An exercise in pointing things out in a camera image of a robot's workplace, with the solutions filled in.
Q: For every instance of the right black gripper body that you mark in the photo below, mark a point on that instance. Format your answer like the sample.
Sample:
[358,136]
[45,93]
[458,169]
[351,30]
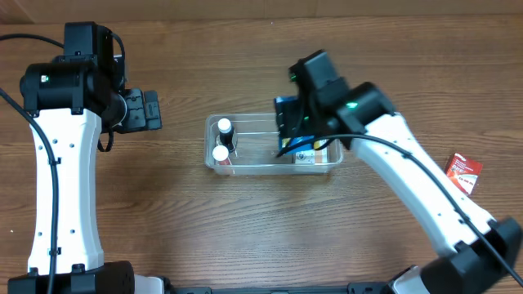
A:
[283,122]

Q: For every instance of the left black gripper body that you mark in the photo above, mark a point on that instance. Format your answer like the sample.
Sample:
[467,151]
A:
[151,110]

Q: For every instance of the blue Vicks VapoDrops box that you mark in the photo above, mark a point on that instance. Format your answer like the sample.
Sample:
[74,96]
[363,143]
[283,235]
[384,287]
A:
[293,121]

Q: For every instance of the white Hansaplast plaster box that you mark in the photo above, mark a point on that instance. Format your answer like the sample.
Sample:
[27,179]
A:
[313,155]

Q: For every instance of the black bottle white cap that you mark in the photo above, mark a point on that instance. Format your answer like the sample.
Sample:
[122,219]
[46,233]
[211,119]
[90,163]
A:
[227,136]

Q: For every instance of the orange bottle white cap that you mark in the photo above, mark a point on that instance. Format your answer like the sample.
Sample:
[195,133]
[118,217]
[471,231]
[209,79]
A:
[221,155]

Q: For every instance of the red medicine box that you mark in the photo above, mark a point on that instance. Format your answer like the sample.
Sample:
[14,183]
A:
[463,172]

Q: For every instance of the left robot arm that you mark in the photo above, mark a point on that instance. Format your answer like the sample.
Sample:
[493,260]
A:
[69,104]

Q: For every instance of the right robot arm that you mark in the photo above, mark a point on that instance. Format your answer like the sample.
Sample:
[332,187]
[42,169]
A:
[474,250]

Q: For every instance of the clear plastic container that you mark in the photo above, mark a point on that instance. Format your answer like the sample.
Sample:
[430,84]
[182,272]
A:
[257,148]

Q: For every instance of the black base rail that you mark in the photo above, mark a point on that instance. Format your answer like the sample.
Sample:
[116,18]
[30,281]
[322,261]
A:
[350,288]

